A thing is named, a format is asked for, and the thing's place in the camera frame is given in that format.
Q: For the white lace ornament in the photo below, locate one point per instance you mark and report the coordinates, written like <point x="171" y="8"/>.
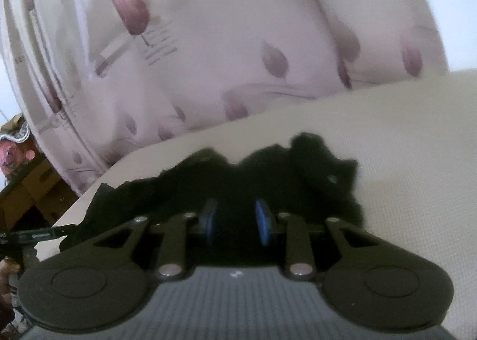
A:
<point x="15" y="135"/>

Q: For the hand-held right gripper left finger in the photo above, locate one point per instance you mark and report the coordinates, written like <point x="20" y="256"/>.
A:
<point x="210" y="221"/>

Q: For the brown wooden cabinet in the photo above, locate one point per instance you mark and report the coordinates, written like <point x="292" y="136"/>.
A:
<point x="33" y="191"/>

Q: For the leaf print curtain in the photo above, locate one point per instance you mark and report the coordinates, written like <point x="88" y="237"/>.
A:
<point x="223" y="45"/>

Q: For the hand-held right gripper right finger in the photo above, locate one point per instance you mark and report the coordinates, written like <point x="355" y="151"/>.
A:
<point x="263" y="225"/>

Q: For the black knitted sweater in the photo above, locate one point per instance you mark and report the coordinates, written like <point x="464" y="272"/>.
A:
<point x="298" y="183"/>

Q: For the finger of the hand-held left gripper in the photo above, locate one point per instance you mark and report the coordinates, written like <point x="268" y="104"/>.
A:
<point x="59" y="232"/>

